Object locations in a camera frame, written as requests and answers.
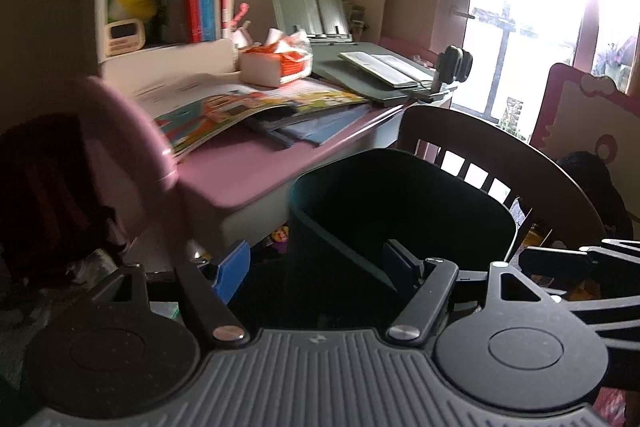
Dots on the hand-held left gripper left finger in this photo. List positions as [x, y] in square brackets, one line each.
[232, 274]

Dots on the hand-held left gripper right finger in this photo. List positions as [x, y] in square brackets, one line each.
[398, 268]

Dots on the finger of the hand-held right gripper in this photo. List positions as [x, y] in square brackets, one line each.
[610, 307]
[550, 261]

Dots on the dark green trash bin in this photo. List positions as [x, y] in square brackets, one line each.
[400, 207]

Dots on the black cloth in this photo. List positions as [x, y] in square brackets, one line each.
[595, 187]

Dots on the dark wooden chair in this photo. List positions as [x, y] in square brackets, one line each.
[550, 167]

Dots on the pink desk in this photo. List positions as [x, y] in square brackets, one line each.
[250, 162]

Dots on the pink headboard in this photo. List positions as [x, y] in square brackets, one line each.
[580, 107]

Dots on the colourful picture book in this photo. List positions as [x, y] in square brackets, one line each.
[240, 112]

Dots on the blue folder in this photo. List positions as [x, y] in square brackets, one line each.
[310, 124]

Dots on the pink chair backrest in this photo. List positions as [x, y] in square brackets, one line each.
[130, 127]

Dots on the grey green desk board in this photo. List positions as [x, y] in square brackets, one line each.
[370, 79]

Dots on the open notebook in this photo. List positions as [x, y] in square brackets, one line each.
[387, 67]

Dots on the dark cloth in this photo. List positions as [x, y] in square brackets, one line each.
[45, 187]

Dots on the orange white tissue pack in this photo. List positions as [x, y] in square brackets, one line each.
[277, 62]

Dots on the window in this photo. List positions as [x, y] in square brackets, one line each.
[530, 17]

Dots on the small white clock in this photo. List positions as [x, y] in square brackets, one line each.
[125, 38]

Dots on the pink toy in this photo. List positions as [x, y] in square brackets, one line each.
[240, 14]

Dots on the green book stand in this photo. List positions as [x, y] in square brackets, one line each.
[310, 9]

